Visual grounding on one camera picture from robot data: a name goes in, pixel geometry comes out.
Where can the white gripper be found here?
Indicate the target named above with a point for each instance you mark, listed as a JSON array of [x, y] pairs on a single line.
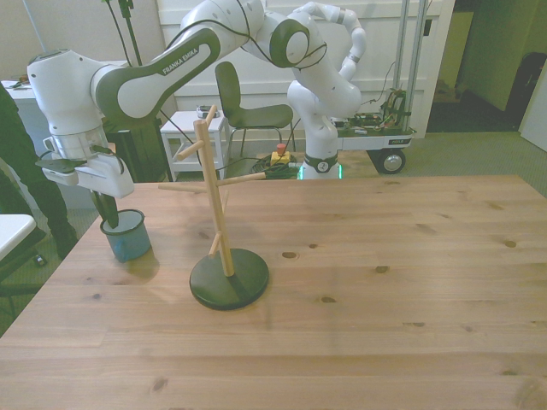
[[107, 179]]

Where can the blue enamel mug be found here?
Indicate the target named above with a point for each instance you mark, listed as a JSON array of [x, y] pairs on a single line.
[[132, 243]]

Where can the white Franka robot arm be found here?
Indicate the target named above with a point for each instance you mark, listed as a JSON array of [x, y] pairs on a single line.
[[141, 85]]

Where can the wooden mug tree black base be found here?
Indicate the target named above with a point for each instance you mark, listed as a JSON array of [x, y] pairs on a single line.
[[231, 286]]

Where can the person in dark clothes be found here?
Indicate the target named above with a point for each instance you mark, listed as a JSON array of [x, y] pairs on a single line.
[[47, 205]]

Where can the black box case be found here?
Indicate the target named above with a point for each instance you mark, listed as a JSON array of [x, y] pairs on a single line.
[[145, 154]]

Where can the white office chair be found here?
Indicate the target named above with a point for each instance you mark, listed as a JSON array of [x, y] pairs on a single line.
[[13, 230]]

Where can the white small side table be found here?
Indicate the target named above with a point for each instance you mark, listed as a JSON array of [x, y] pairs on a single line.
[[184, 121]]

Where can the white desk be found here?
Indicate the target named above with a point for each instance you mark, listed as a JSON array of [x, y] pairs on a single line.
[[32, 113]]

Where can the black chair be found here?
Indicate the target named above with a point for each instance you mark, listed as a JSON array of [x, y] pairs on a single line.
[[226, 89]]

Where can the yellow emergency stop button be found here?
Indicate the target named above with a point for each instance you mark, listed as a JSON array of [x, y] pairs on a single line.
[[280, 159]]

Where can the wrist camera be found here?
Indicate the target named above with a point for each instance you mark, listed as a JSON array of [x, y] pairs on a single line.
[[57, 175]]

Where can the wheeled cart with aluminium frame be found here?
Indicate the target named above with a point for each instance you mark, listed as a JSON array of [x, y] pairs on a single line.
[[392, 162]]

